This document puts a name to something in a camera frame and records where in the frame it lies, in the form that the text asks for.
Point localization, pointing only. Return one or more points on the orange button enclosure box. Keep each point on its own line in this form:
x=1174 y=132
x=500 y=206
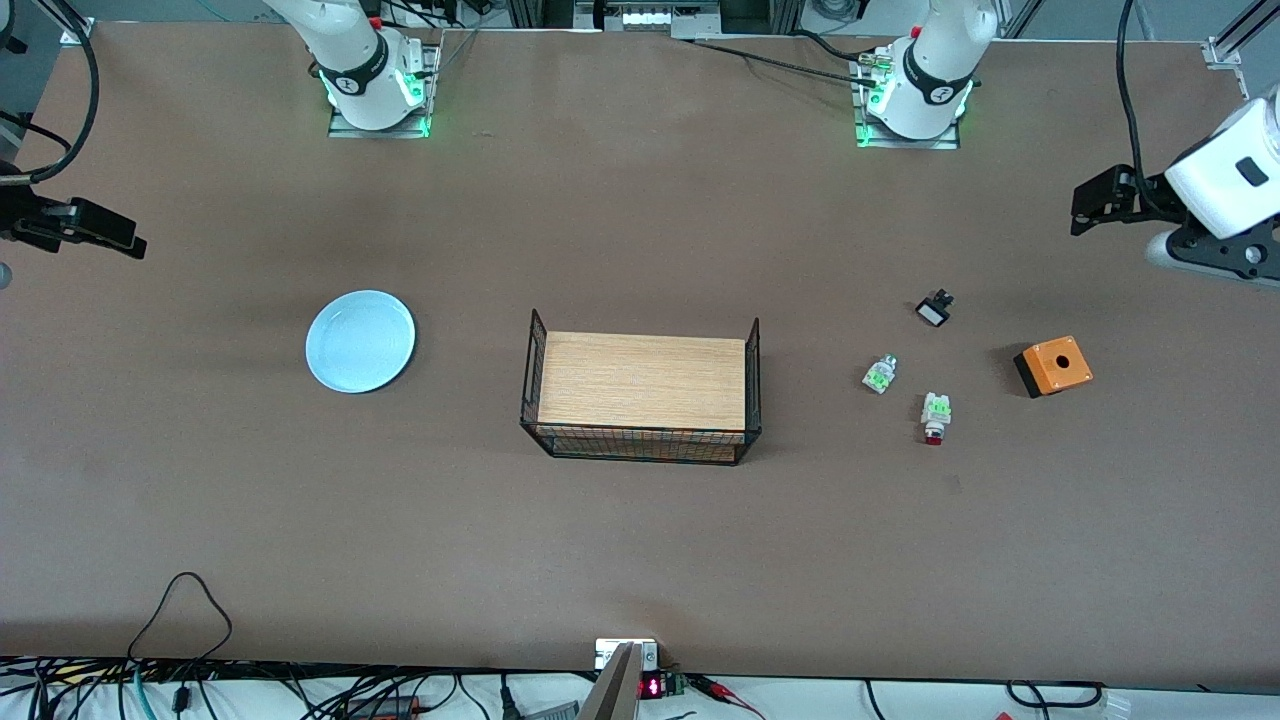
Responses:
x=1056 y=366

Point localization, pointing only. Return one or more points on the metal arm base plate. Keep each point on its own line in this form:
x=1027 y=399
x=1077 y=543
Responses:
x=432 y=95
x=905 y=143

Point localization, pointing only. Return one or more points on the green push button switch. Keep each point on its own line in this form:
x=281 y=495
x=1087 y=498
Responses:
x=879 y=376

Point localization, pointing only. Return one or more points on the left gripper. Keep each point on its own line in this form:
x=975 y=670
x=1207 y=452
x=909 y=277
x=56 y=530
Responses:
x=1143 y=193

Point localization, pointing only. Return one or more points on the light blue round plate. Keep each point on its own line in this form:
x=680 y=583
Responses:
x=360 y=342

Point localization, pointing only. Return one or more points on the silver camera mount plate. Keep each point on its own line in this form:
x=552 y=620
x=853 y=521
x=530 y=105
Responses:
x=612 y=650

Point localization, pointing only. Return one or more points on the black push button white cap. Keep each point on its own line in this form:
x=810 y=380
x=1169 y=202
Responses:
x=935 y=310

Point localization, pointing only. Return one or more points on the metal corner bracket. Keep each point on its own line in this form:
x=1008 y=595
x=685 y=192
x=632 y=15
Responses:
x=1224 y=54
x=76 y=33

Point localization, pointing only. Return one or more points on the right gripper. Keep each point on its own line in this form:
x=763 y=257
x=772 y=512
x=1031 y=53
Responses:
x=18 y=218

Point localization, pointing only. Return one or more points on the red digit display module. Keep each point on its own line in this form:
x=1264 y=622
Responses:
x=655 y=686

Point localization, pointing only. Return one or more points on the aluminium frame structure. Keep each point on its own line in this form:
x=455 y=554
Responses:
x=650 y=15

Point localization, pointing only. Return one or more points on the red push button switch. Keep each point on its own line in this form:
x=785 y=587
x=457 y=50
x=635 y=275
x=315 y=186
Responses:
x=936 y=412

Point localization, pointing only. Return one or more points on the grey camera mount pole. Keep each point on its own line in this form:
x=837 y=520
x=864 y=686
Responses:
x=612 y=695

